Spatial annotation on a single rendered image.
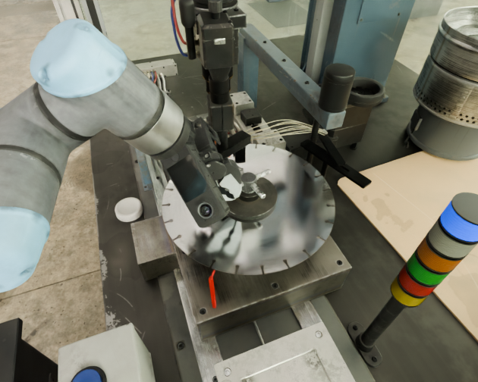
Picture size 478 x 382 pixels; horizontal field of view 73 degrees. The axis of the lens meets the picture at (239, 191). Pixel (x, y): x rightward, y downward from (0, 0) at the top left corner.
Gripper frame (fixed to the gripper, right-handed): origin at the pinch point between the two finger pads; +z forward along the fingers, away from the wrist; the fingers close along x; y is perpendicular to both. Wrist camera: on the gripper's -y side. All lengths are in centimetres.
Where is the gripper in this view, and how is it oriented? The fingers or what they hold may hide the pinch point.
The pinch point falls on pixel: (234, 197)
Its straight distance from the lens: 57.3
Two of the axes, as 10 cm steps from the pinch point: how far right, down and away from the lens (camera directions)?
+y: -2.8, -8.2, 5.0
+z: 4.3, 3.6, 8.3
